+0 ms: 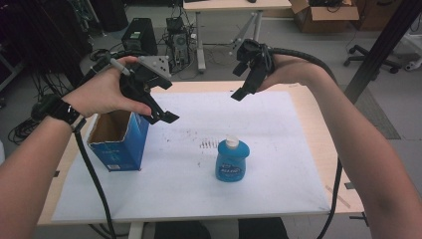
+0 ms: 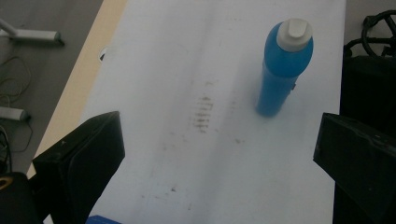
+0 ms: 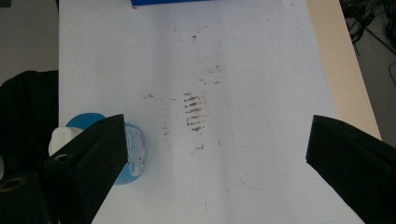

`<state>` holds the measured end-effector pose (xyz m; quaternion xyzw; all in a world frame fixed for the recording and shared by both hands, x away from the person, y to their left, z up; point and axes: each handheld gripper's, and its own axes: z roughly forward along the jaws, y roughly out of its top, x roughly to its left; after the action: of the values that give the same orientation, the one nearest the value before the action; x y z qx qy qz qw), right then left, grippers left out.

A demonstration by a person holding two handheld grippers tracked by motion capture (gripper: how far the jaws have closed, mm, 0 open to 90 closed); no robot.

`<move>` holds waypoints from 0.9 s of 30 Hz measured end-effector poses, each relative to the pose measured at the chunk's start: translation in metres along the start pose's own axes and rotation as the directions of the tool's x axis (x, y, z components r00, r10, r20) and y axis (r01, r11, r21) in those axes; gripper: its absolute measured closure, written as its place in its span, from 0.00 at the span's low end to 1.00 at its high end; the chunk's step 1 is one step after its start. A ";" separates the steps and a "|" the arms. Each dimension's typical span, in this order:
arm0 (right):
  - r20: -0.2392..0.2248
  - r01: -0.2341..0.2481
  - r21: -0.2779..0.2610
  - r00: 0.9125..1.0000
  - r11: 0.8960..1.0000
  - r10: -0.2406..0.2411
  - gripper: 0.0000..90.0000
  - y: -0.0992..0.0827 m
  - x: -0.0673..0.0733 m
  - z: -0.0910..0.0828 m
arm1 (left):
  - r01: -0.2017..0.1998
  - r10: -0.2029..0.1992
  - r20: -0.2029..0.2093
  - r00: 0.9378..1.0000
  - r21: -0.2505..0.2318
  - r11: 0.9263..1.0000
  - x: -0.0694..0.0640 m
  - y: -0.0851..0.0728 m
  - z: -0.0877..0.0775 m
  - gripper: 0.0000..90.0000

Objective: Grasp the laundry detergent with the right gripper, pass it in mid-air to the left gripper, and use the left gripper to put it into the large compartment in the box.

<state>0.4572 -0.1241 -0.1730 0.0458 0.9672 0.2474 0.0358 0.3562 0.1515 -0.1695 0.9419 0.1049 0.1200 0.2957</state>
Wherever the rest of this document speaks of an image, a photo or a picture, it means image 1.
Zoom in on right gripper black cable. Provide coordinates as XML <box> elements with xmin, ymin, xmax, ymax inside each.
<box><xmin>270</xmin><ymin>47</ymin><xmax>343</xmax><ymax>239</ymax></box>

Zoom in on open blue cardboard box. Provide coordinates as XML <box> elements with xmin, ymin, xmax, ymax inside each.
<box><xmin>86</xmin><ymin>110</ymin><xmax>150</xmax><ymax>173</ymax></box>

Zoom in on black computer tower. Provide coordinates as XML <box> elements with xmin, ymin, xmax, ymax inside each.
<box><xmin>120</xmin><ymin>17</ymin><xmax>159</xmax><ymax>57</ymax></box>

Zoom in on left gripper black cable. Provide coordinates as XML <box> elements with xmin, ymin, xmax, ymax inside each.
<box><xmin>73</xmin><ymin>127</ymin><xmax>117</xmax><ymax>239</ymax></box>

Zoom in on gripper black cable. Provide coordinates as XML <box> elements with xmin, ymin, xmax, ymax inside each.
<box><xmin>270</xmin><ymin>47</ymin><xmax>343</xmax><ymax>239</ymax></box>
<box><xmin>73</xmin><ymin>127</ymin><xmax>117</xmax><ymax>239</ymax></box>

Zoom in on black metal stand pole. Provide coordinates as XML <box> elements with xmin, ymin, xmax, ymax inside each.
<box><xmin>343</xmin><ymin>0</ymin><xmax>422</xmax><ymax>105</ymax></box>

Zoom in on light wooden desk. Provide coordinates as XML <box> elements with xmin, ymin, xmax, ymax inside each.
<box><xmin>182</xmin><ymin>0</ymin><xmax>294</xmax><ymax>74</ymax></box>

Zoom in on brown cardboard box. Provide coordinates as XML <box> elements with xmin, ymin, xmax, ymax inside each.
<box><xmin>288</xmin><ymin>0</ymin><xmax>360</xmax><ymax>34</ymax></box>

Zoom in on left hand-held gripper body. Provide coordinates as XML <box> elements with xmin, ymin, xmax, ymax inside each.
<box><xmin>108</xmin><ymin>54</ymin><xmax>174</xmax><ymax>101</ymax></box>

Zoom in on black wrist strap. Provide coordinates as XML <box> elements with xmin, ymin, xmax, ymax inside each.
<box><xmin>30</xmin><ymin>94</ymin><xmax>88</xmax><ymax>133</ymax></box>

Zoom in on black office chair base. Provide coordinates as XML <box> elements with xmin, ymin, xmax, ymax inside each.
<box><xmin>342</xmin><ymin>44</ymin><xmax>403</xmax><ymax>75</ymax></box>

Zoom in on dark curtain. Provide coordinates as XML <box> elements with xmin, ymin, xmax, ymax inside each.
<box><xmin>0</xmin><ymin>0</ymin><xmax>95</xmax><ymax>89</ymax></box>

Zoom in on black floor cables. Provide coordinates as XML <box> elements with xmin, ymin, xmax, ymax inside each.
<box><xmin>7</xmin><ymin>117</ymin><xmax>43</xmax><ymax>146</ymax></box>

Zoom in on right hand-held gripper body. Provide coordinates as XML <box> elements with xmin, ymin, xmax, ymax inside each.
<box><xmin>228</xmin><ymin>11</ymin><xmax>277</xmax><ymax>95</ymax></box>

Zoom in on white table leg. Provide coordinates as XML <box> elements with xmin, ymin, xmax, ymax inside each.
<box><xmin>126</xmin><ymin>221</ymin><xmax>145</xmax><ymax>239</ymax></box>

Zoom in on grey computer tower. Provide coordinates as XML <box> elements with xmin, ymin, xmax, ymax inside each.
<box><xmin>165</xmin><ymin>16</ymin><xmax>191</xmax><ymax>67</ymax></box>

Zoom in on blue bottle with white cap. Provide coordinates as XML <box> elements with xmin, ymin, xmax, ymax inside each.
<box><xmin>214</xmin><ymin>134</ymin><xmax>251</xmax><ymax>183</ymax></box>

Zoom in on person's left hand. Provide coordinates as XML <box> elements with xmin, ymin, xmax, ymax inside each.
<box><xmin>62</xmin><ymin>55</ymin><xmax>153</xmax><ymax>120</ymax></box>

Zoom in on white table mat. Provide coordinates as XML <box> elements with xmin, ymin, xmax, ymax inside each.
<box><xmin>51</xmin><ymin>91</ymin><xmax>331</xmax><ymax>223</ymax></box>

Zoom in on person's right hand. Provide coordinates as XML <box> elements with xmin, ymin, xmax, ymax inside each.
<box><xmin>258</xmin><ymin>54</ymin><xmax>320</xmax><ymax>93</ymax></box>

